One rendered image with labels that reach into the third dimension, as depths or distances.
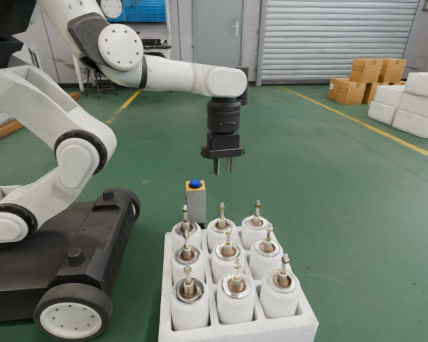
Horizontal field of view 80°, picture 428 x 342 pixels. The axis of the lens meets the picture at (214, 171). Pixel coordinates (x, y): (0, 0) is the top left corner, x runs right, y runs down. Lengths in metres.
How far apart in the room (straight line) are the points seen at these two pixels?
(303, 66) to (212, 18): 2.07
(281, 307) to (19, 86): 0.85
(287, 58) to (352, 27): 1.37
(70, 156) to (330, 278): 0.98
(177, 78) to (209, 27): 4.98
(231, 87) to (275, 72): 5.17
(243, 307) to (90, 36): 0.65
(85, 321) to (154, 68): 0.73
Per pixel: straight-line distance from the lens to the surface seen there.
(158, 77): 0.57
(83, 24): 0.54
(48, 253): 1.05
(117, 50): 0.53
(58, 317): 0.93
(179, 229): 0.86
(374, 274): 1.22
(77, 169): 0.81
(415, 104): 3.18
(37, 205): 0.98
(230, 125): 0.66
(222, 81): 0.61
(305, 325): 0.76
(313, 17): 6.01
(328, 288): 1.09
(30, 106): 0.84
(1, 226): 1.02
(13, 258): 1.09
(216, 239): 0.84
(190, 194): 0.94
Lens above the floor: 0.79
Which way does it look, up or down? 27 degrees down
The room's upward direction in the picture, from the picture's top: straight up
